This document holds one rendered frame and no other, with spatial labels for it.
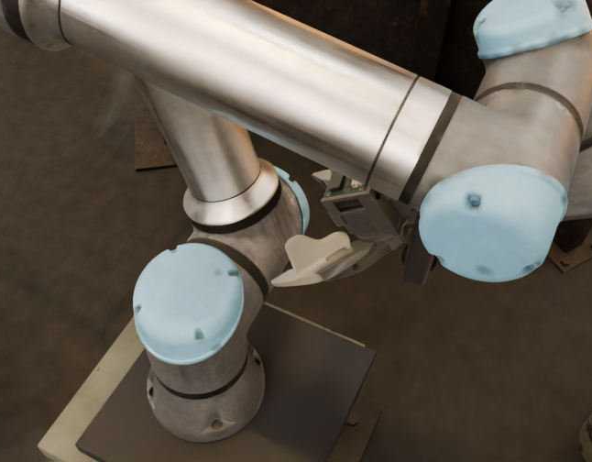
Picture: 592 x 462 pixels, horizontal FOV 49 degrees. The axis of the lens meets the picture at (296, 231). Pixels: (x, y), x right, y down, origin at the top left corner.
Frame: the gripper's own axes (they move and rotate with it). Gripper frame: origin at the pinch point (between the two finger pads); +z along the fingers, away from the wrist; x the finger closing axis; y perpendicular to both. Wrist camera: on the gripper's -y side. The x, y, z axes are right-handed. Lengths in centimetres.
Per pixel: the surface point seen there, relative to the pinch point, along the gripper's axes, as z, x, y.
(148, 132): 78, -58, -19
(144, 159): 75, -49, -20
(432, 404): 11, -9, -59
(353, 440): 20, 2, -51
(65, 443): 33.5, 22.9, -8.7
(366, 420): 19, -2, -52
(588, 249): -11, -52, -74
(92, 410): 32.6, 18.0, -9.4
